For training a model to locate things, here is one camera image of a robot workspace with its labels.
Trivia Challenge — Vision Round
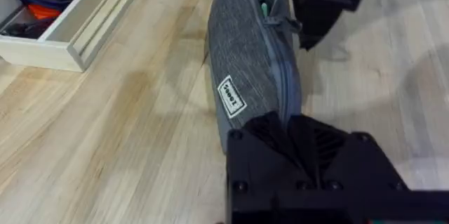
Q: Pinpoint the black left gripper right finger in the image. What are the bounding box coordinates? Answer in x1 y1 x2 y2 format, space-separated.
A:
287 114 410 192

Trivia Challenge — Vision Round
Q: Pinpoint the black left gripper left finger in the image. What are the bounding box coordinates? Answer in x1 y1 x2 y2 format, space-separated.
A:
226 111 305 224

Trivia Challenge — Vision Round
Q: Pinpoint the grey fabric zip bag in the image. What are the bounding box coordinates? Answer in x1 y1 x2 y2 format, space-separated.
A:
204 0 303 154

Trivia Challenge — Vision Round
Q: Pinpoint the pale wooden box with cables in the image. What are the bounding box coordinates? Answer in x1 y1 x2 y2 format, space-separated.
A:
0 0 137 73

